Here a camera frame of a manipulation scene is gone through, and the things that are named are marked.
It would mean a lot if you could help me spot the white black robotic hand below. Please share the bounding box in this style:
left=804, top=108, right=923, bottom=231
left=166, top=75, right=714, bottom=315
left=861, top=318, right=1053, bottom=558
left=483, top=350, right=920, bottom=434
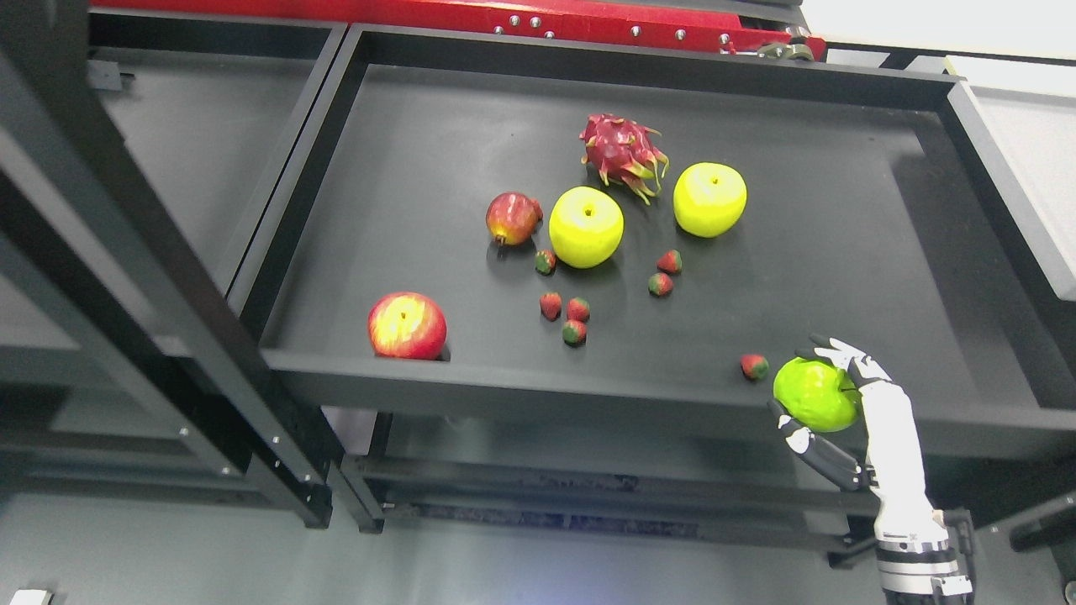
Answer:
left=768, top=334, right=950, bottom=554

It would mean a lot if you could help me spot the green apple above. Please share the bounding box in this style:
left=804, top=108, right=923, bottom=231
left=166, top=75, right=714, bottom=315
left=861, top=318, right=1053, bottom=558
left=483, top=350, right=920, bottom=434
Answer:
left=773, top=357, right=862, bottom=434

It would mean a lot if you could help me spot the yellow apple right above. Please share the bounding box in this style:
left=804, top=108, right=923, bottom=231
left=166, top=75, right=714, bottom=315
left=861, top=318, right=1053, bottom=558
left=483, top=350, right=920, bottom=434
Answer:
left=673, top=161, right=748, bottom=239

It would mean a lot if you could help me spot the yellow apple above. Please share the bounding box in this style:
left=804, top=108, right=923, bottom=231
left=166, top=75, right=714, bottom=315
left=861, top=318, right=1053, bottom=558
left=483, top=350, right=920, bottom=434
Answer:
left=673, top=161, right=748, bottom=239
left=548, top=187, right=624, bottom=269

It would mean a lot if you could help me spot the strawberry lower middle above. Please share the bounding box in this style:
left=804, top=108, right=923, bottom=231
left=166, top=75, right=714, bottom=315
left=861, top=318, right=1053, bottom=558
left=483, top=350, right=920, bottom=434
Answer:
left=565, top=297, right=591, bottom=324

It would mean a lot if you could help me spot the black shelf tray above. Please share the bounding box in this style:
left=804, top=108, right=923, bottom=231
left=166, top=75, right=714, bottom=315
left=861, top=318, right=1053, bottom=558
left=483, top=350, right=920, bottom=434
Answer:
left=232, top=27, right=1073, bottom=459

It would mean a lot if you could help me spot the yellow apple left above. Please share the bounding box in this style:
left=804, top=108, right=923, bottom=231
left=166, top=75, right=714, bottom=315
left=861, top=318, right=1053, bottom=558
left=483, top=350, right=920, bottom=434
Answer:
left=548, top=187, right=624, bottom=269

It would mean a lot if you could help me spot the red apple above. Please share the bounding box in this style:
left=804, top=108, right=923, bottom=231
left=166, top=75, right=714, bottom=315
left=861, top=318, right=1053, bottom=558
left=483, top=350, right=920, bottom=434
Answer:
left=367, top=292, right=447, bottom=360

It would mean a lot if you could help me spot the strawberry near hand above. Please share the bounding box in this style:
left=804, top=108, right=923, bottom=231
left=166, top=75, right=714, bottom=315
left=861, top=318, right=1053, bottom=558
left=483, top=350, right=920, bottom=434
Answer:
left=739, top=353, right=770, bottom=382

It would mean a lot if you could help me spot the strawberry middle right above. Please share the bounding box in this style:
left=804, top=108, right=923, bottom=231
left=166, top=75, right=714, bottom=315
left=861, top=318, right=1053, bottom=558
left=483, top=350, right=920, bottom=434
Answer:
left=648, top=272, right=675, bottom=297

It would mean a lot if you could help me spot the strawberry upper right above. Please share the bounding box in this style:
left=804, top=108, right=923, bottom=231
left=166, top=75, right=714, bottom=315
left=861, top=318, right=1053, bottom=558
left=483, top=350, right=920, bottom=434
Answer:
left=656, top=249, right=683, bottom=276

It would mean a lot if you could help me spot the strawberry bottom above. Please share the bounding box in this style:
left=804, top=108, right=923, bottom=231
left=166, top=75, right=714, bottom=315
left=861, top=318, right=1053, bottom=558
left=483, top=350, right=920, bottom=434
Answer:
left=562, top=320, right=587, bottom=347

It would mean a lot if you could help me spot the strawberry lower left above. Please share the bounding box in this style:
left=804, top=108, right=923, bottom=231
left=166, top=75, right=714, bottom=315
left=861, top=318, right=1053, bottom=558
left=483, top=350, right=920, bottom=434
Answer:
left=539, top=292, right=562, bottom=322

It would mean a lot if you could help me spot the strawberry near pear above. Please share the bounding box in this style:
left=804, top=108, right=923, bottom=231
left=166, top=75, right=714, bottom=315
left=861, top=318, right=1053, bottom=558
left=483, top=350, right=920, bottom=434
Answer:
left=534, top=249, right=557, bottom=276

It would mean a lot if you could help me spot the red dragon fruit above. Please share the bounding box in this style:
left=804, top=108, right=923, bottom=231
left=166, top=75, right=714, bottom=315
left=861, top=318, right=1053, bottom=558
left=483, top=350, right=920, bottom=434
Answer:
left=579, top=113, right=670, bottom=206

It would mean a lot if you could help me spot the small red pear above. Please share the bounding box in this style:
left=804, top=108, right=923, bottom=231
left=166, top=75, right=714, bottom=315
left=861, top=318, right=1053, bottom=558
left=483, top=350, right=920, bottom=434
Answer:
left=485, top=191, right=546, bottom=247

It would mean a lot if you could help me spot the red metal beam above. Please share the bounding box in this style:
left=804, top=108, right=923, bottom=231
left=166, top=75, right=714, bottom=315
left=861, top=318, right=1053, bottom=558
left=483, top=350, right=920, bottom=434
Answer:
left=91, top=1, right=829, bottom=61

